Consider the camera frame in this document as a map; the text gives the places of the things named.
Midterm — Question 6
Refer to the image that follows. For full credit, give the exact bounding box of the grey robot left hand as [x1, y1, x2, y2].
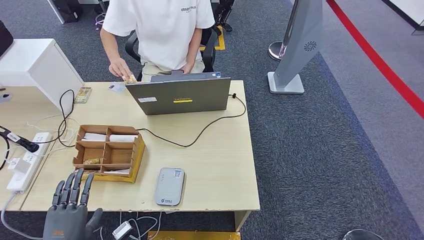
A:
[42, 168, 104, 240]

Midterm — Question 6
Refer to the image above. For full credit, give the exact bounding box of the person's right hand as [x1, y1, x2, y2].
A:
[108, 57, 137, 84]

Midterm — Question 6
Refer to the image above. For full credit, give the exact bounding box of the white ID card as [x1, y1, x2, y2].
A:
[108, 82, 127, 94]

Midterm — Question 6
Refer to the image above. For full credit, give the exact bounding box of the yellow organizer base tray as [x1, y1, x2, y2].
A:
[79, 134, 147, 184]

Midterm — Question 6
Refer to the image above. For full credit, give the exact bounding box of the wooden compartment organizer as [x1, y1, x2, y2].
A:
[72, 124, 140, 176]

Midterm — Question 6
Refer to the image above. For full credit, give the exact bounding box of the person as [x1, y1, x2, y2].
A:
[99, 0, 216, 84]

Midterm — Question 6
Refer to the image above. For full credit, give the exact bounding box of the patterned card pack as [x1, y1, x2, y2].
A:
[74, 86, 93, 105]

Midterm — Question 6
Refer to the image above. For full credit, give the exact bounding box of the white card stack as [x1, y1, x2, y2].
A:
[82, 132, 108, 143]
[109, 134, 138, 143]

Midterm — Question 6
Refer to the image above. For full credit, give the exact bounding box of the flat white card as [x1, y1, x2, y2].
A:
[103, 168, 131, 176]

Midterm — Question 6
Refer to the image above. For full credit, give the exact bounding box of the grey card reader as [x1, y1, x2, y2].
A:
[153, 167, 186, 207]

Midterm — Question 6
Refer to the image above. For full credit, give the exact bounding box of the black office chair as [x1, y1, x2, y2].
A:
[124, 28, 218, 82]

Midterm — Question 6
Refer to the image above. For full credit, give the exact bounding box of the grey laptop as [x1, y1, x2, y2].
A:
[125, 71, 232, 117]

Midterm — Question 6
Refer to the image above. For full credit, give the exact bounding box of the chrome stool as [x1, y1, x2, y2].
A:
[94, 12, 112, 31]

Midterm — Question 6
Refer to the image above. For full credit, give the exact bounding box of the white power strip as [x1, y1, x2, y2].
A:
[5, 131, 54, 193]

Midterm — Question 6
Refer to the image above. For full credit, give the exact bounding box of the black wheeled equipment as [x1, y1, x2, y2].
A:
[210, 0, 234, 33]

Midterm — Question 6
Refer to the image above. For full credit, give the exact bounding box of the black case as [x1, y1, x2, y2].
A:
[51, 0, 82, 24]

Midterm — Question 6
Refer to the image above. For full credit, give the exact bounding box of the white cabinet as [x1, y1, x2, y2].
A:
[0, 38, 85, 114]

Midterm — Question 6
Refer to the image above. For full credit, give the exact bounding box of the grey kiosk stand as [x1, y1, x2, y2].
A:
[267, 0, 325, 95]

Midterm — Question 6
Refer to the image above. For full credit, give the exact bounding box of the black monitor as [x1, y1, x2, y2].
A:
[0, 20, 15, 59]

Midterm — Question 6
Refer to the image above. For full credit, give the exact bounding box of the round dark metal base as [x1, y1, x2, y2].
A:
[342, 229, 385, 240]

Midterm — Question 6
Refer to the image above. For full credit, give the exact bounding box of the black laptop cable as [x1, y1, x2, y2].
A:
[135, 93, 247, 148]

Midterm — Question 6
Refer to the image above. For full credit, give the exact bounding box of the white cable bundle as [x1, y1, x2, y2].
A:
[119, 211, 163, 240]

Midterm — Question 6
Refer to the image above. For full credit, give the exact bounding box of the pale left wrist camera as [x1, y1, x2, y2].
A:
[111, 221, 133, 240]

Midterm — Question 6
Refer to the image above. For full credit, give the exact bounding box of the white power strip cord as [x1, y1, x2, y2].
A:
[0, 192, 44, 240]

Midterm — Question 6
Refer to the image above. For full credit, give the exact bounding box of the black looped cable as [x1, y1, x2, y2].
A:
[33, 89, 78, 149]

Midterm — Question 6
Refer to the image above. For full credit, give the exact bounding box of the chrome stanchion post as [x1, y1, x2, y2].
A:
[268, 0, 301, 62]

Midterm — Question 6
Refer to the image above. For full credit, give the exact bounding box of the black plug with cable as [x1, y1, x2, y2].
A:
[0, 125, 40, 171]

